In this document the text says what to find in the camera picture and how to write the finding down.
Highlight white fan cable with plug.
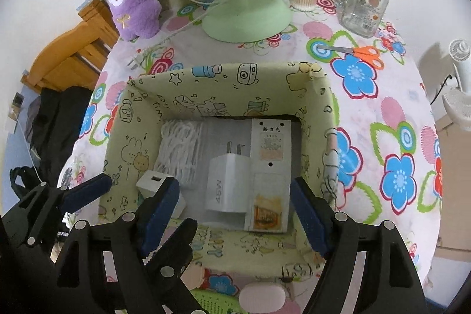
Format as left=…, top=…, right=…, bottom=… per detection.
left=127, top=1, right=229, bottom=71

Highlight white round case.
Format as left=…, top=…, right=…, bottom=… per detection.
left=238, top=283, right=286, bottom=313

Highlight white circulator fan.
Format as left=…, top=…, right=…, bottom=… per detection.
left=442, top=39, right=471, bottom=131

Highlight beige board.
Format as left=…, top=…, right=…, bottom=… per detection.
left=434, top=108, right=471, bottom=252

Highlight white printed bag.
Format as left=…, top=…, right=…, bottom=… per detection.
left=59, top=152, right=87, bottom=190

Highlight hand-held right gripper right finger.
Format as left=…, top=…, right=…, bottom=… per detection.
left=290, top=177, right=424, bottom=314

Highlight purple plush toy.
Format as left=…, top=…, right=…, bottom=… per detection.
left=103, top=0, right=162, bottom=41

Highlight white labelled box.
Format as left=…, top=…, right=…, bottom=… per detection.
left=245, top=118, right=291, bottom=232

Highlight large white charger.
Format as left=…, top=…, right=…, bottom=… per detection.
left=205, top=141, right=254, bottom=222

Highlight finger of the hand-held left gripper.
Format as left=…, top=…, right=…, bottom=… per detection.
left=147, top=219, right=207, bottom=314
left=4, top=173, right=113, bottom=247

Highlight black power cable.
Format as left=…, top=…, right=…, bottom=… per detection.
left=432, top=73, right=453, bottom=103

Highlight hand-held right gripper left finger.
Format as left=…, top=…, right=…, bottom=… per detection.
left=55, top=176, right=181, bottom=314

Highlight orange scissors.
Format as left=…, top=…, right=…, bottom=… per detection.
left=318, top=45, right=385, bottom=69

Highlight patterned storage box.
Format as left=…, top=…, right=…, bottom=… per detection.
left=97, top=61, right=339, bottom=280

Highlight black clothing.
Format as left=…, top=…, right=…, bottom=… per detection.
left=9, top=86, right=92, bottom=197

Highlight floral tablecloth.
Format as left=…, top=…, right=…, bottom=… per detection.
left=55, top=0, right=442, bottom=314

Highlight small white charger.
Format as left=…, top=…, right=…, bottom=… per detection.
left=136, top=170, right=186, bottom=219

